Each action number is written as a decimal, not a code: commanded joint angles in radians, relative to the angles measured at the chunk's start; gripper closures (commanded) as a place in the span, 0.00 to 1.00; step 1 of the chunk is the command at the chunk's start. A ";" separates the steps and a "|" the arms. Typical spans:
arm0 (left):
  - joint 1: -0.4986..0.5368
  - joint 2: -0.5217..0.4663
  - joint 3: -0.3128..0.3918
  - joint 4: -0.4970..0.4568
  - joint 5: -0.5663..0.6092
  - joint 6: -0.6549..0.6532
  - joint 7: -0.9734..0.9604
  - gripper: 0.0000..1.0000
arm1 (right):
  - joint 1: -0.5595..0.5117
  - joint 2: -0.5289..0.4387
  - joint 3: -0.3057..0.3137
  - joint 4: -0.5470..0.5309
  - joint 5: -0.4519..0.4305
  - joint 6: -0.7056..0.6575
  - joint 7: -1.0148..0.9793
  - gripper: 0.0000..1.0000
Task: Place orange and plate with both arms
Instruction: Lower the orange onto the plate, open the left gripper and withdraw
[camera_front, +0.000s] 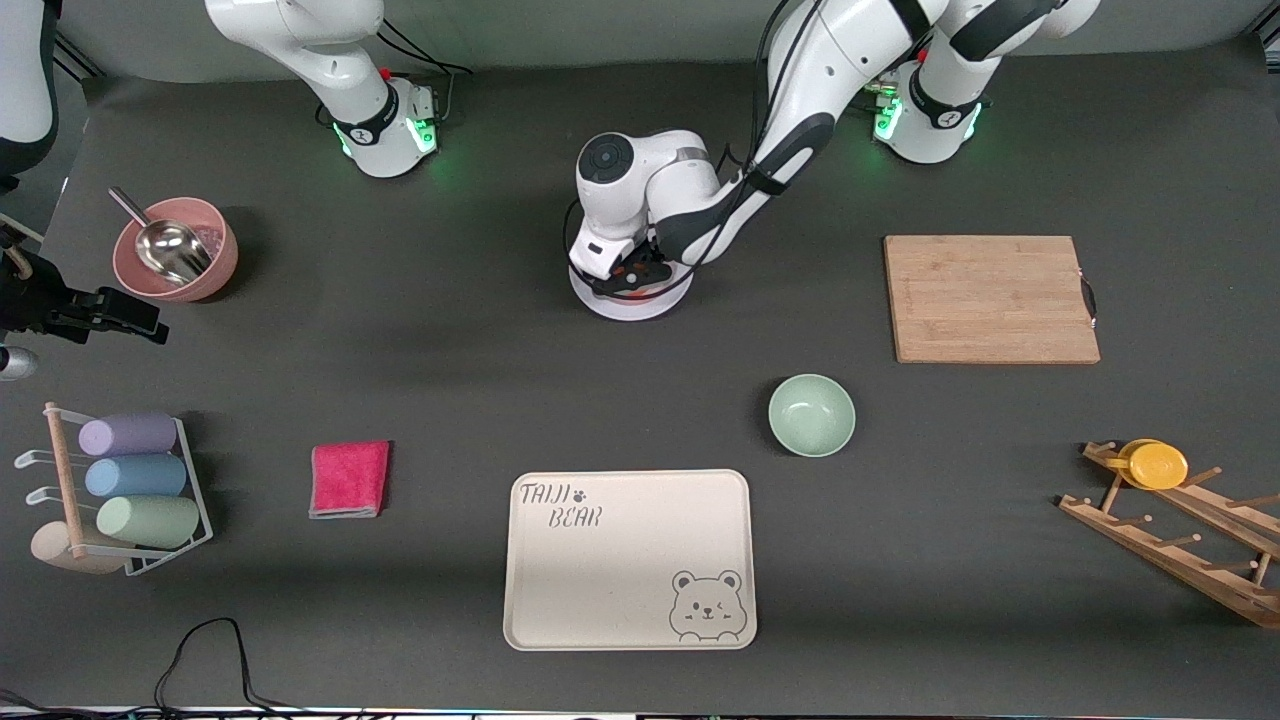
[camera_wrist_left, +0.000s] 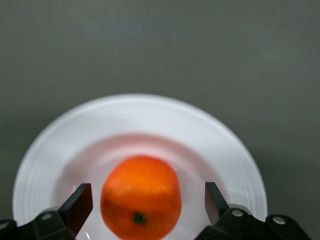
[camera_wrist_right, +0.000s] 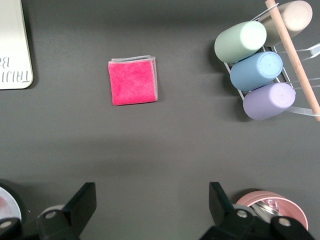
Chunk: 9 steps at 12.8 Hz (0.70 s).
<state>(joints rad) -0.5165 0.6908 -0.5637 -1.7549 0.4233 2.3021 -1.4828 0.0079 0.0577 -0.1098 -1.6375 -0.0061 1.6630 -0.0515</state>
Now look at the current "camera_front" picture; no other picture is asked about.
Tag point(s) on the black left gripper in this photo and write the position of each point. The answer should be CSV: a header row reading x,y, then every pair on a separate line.
x,y
654,255

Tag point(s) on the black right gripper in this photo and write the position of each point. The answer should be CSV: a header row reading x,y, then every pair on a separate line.
x,y
38,303

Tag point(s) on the pale lavender round plate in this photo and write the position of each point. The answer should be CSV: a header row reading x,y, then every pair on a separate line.
x,y
630,308

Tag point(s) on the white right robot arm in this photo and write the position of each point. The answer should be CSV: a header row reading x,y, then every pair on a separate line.
x,y
300,40

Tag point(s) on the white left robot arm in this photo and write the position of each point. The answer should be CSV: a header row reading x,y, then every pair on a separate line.
x,y
800,90

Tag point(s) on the metal scoop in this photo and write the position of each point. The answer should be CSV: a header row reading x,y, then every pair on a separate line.
x,y
170,250

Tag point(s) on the pink bowl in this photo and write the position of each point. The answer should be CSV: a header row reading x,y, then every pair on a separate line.
x,y
218,268

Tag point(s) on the purple cup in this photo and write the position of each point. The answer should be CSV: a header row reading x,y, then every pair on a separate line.
x,y
130,434

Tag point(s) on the blue cup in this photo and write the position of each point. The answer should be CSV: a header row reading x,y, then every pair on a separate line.
x,y
135,476

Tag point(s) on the pale green cup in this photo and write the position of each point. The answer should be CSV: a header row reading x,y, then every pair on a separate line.
x,y
150,520

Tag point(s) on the mint green bowl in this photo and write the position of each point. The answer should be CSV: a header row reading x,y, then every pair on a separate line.
x,y
811,415

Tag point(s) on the beige cup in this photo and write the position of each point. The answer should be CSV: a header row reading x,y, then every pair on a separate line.
x,y
50,548

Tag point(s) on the pink folded cloth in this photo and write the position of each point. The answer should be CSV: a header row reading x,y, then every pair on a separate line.
x,y
350,478

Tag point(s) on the beige bear print tray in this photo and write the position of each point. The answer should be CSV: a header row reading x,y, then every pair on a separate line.
x,y
620,570

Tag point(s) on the bamboo cutting board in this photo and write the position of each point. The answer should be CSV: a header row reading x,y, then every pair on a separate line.
x,y
990,300

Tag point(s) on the wooden mug rack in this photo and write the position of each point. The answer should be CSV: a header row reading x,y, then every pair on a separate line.
x,y
1120,533

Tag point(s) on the yellow mug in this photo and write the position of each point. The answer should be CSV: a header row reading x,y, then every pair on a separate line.
x,y
1158,467

